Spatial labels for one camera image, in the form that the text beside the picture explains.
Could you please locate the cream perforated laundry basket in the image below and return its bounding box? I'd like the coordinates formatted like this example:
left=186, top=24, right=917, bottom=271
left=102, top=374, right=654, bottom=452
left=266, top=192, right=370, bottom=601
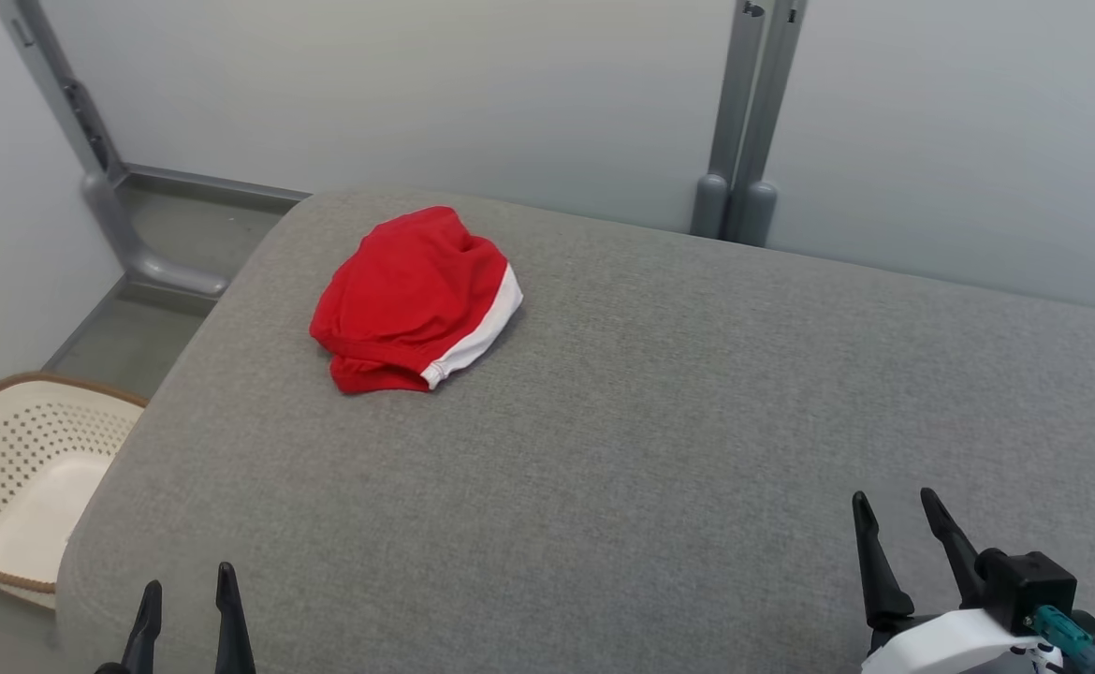
left=0, top=372, right=149, bottom=610

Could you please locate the grey metal wall post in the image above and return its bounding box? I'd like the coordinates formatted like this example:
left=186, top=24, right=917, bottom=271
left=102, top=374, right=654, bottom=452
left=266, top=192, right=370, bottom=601
left=691, top=0, right=769, bottom=241
left=731, top=0, right=809, bottom=248

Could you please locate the grey wall base rail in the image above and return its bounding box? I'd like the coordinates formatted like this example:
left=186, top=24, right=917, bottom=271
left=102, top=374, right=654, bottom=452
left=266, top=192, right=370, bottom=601
left=123, top=163, right=312, bottom=204

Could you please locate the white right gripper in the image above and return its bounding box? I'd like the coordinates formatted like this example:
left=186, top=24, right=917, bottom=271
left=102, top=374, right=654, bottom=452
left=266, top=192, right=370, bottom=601
left=852, top=488, right=1063, bottom=674

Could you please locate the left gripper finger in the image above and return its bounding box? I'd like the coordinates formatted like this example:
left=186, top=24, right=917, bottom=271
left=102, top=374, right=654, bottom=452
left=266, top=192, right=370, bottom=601
left=215, top=562, right=257, bottom=674
left=120, top=579, right=164, bottom=674

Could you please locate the grey fabric sofa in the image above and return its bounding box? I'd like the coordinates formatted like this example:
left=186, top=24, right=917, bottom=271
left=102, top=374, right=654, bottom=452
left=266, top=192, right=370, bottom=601
left=54, top=190, right=1095, bottom=674

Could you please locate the red shorts white stripe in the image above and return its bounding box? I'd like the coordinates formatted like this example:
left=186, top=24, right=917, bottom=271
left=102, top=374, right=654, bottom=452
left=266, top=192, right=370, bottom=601
left=310, top=206, right=524, bottom=395

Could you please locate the teal right cable connector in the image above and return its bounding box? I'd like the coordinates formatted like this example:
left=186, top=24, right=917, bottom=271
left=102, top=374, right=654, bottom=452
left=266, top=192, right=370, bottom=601
left=1024, top=605, right=1095, bottom=671

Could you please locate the grey curved corner post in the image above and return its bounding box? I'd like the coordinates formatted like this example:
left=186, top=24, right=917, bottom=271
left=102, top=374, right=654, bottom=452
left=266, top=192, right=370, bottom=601
left=0, top=0, right=231, bottom=300

